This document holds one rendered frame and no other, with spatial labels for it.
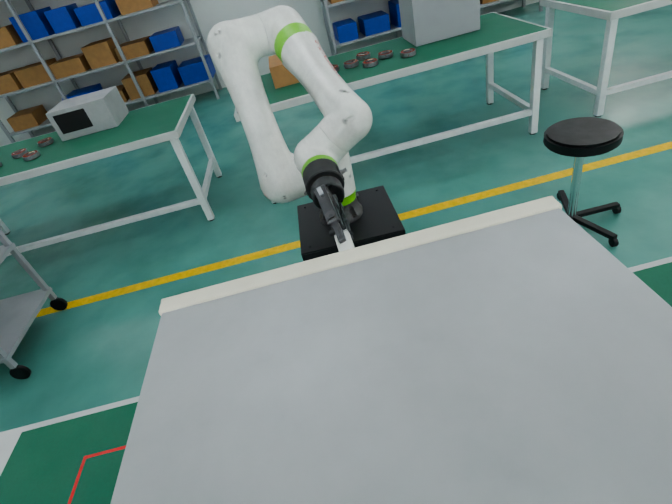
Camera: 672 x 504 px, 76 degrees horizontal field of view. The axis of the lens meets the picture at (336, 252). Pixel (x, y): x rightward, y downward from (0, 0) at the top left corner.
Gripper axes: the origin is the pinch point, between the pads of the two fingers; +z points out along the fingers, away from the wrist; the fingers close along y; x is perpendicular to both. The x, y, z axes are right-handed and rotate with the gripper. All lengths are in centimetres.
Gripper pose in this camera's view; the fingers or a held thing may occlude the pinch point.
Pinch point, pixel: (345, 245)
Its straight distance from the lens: 85.3
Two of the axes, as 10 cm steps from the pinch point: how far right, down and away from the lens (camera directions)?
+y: 4.6, 5.8, 6.7
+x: -8.6, 4.7, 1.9
